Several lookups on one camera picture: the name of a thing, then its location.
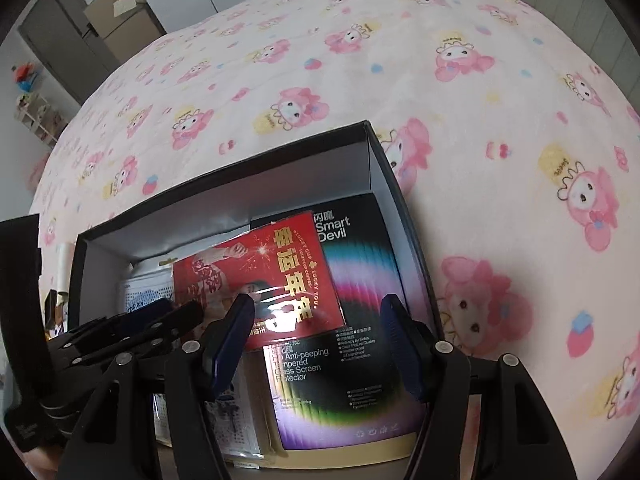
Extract white printed paper packet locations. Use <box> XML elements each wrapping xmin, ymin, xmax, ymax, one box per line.
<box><xmin>117</xmin><ymin>259</ymin><xmax>266</xmax><ymax>463</ymax></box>

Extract red lucky toy packet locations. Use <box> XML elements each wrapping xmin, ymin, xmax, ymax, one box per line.
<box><xmin>171</xmin><ymin>211</ymin><xmax>345</xmax><ymax>351</ymax></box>

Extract pink cartoon print blanket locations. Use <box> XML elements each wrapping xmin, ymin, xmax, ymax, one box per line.
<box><xmin>32</xmin><ymin>0</ymin><xmax>639</xmax><ymax>479</ymax></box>

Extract black cardboard storage box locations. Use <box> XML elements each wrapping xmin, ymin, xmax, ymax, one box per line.
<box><xmin>66</xmin><ymin>119</ymin><xmax>445</xmax><ymax>470</ymax></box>

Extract black screen protector box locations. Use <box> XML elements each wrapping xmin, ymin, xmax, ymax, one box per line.
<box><xmin>262</xmin><ymin>194</ymin><xmax>423</xmax><ymax>451</ymax></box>

